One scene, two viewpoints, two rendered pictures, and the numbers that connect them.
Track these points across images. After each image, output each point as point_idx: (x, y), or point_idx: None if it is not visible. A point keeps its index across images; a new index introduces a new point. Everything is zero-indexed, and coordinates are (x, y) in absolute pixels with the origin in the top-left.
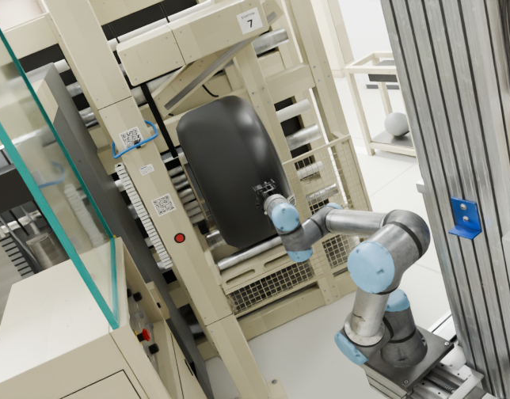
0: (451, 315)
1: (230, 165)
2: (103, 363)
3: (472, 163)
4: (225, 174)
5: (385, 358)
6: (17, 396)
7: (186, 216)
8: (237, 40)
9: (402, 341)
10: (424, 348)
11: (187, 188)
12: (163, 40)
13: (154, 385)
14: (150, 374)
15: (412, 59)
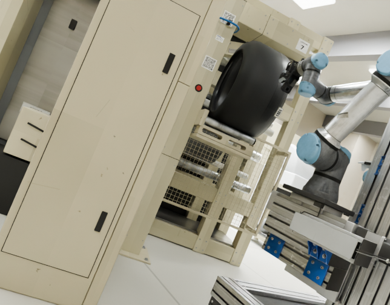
0: (352, 208)
1: (269, 62)
2: (195, 0)
3: None
4: (264, 63)
5: (309, 187)
6: None
7: (212, 80)
8: (290, 48)
9: (332, 179)
10: (338, 198)
11: None
12: (263, 15)
13: (201, 46)
14: (207, 36)
15: None
